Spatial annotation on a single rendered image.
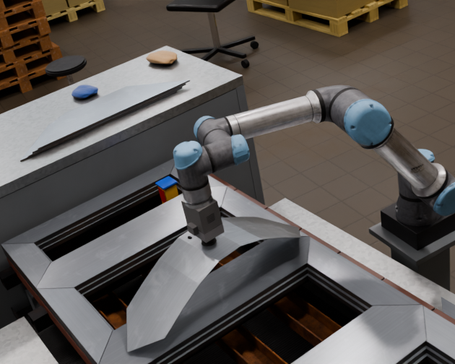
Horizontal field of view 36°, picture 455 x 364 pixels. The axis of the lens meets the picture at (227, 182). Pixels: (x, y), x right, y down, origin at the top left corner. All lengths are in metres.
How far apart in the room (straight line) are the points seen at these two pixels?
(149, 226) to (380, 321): 0.89
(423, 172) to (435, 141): 2.23
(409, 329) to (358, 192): 2.11
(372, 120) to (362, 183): 2.09
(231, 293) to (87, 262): 0.53
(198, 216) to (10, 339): 0.79
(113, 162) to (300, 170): 1.74
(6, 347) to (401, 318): 1.18
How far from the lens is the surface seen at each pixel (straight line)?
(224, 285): 2.05
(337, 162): 4.19
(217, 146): 1.79
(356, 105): 1.90
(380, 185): 3.94
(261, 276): 2.05
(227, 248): 1.90
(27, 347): 2.26
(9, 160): 2.65
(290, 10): 6.38
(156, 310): 1.90
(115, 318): 2.34
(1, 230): 2.57
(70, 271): 2.29
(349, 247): 2.41
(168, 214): 2.40
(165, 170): 2.66
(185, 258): 1.93
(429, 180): 2.13
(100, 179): 2.64
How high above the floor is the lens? 2.17
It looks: 31 degrees down
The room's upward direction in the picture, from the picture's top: 12 degrees counter-clockwise
